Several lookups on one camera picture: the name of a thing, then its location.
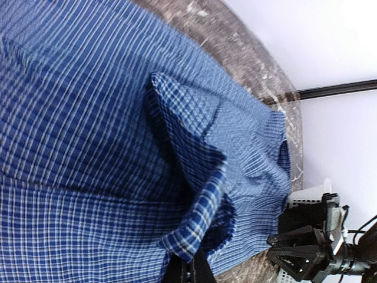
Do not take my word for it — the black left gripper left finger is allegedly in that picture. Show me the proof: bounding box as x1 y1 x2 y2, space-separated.
167 255 191 283

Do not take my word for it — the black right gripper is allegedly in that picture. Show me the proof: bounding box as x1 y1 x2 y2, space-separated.
267 225 336 282

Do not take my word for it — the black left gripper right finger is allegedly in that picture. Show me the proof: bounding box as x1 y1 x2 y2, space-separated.
190 249 216 283

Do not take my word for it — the blue checkered shirt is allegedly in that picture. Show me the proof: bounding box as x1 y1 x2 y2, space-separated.
1 1 290 282

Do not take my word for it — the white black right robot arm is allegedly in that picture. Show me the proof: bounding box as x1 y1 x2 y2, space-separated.
267 218 376 282

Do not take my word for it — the white plastic laundry basket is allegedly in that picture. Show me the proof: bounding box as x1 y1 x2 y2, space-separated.
271 179 332 282

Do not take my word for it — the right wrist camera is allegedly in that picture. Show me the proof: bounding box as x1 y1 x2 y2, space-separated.
322 193 349 255

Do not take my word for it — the black right corner post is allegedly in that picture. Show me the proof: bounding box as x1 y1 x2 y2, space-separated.
297 80 377 100

